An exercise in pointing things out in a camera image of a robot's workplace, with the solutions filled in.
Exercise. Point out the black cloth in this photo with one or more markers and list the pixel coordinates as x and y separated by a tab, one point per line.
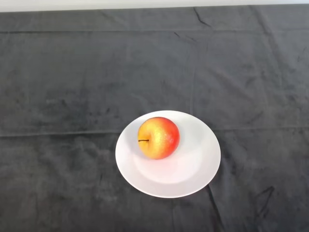
154	60

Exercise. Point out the red yellow apple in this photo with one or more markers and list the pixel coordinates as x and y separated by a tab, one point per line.
161	137

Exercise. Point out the white round plate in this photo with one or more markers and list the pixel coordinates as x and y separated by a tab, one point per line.
181	174

